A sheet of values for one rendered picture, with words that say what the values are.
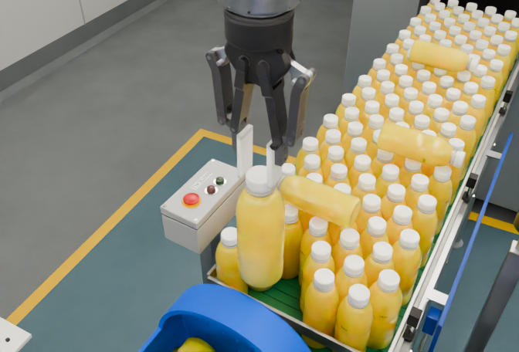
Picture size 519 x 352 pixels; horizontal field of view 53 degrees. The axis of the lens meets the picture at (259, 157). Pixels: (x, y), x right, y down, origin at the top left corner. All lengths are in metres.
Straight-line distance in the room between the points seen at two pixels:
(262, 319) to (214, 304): 0.08
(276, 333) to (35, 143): 2.76
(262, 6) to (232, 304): 0.46
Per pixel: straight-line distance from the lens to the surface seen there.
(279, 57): 0.57
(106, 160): 3.14
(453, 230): 1.47
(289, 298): 1.24
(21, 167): 3.26
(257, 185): 0.68
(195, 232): 1.14
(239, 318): 0.80
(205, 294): 0.85
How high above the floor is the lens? 1.90
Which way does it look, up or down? 39 degrees down
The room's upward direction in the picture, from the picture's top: straight up
